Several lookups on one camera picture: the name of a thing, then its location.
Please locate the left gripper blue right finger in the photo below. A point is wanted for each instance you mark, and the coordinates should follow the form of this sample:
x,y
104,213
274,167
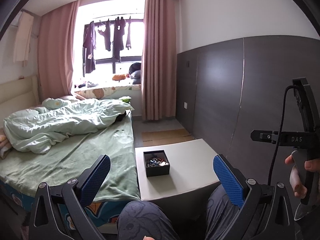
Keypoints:
x,y
231,179

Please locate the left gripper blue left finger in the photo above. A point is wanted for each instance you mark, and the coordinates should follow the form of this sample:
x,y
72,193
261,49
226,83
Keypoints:
x,y
92,179

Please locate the pile of mixed jewelry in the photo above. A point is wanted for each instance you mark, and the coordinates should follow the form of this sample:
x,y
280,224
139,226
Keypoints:
x,y
156,162

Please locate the black jewelry box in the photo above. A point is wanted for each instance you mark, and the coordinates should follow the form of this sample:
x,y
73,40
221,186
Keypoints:
x,y
156,171

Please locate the person's right hand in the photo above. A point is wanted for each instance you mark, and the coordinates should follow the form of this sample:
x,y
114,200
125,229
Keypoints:
x,y
299,189

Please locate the person's left hand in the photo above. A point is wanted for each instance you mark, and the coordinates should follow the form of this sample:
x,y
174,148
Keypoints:
x,y
148,238

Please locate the person's right knee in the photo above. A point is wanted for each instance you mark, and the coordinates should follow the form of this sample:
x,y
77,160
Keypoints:
x,y
219,213

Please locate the person's knee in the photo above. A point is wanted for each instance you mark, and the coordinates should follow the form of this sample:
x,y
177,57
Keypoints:
x,y
141,218
219,213

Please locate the white low table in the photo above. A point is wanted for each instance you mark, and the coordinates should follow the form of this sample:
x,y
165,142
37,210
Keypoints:
x,y
191,168

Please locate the person's left knee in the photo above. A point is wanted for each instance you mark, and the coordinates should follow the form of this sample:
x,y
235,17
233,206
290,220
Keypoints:
x,y
141,218

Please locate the flattened cardboard on floor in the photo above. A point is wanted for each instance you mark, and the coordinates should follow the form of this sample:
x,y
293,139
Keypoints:
x,y
166,137

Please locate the bed with green sheet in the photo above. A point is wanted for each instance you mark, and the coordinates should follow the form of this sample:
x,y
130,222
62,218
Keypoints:
x,y
21,172

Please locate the light green duvet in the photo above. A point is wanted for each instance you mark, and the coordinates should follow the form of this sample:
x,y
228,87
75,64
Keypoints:
x,y
37,130

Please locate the orange plush toy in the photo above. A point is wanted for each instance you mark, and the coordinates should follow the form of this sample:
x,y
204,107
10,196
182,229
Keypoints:
x,y
119,77

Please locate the beige headboard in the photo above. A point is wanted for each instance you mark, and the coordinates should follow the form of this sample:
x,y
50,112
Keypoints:
x,y
19,95

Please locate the dark pillows on sill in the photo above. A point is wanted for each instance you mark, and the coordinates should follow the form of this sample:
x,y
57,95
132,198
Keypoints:
x,y
135,73

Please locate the hanging dark clothes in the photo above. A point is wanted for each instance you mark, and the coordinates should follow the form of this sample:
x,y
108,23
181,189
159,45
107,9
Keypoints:
x,y
102,44

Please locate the left pink curtain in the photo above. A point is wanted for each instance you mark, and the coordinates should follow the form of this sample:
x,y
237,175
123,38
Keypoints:
x,y
55,51

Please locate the pink curtain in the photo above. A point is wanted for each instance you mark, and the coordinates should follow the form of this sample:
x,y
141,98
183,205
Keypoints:
x,y
159,60
55,51

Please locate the right pink curtain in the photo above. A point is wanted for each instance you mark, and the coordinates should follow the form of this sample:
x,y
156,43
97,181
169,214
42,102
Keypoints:
x,y
159,60

